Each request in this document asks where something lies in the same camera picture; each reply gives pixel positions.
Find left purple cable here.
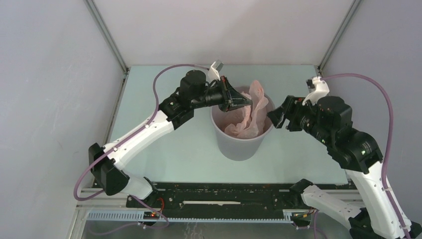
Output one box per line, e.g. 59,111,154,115
73,64,211,230

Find grey plastic trash bin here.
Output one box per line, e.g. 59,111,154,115
211,82,274,161

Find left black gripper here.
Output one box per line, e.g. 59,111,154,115
191,76,252,113

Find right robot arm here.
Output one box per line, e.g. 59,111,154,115
267,96,422,239

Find right aluminium frame post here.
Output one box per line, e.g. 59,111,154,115
316,0,364,76

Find left aluminium frame post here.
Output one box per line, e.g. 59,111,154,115
83,0,129,74

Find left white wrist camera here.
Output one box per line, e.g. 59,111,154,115
207,60,224,83

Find purple cable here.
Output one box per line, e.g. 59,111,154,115
321,73,413,239
73,64,211,230

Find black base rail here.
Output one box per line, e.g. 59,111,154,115
143,183,314,219

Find aluminium frame post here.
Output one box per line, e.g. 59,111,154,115
316,0,364,76
83,0,129,74

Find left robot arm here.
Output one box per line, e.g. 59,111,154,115
88,70,252,208

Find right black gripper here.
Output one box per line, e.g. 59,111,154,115
265,94,331,145

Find pink plastic trash bag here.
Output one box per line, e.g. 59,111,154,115
223,80,269,139

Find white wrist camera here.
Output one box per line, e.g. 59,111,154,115
302,77,330,106
207,60,224,83

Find white cable duct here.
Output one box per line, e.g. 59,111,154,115
86,210,299,224

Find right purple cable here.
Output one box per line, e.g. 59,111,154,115
321,73,413,239

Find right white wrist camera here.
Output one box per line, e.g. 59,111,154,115
302,77,330,106

